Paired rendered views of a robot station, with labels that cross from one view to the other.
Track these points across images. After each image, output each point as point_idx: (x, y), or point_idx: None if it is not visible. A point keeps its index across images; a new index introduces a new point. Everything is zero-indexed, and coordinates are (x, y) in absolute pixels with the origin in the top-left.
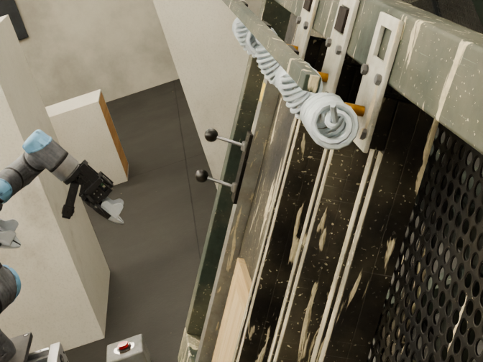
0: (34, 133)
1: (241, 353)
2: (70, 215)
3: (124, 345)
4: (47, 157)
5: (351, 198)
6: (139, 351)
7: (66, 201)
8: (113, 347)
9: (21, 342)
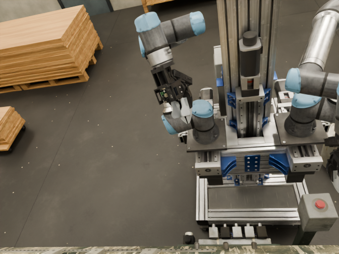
0: None
1: None
2: (325, 145)
3: (318, 205)
4: (337, 106)
5: None
6: (309, 216)
7: (329, 138)
8: (322, 197)
9: (314, 138)
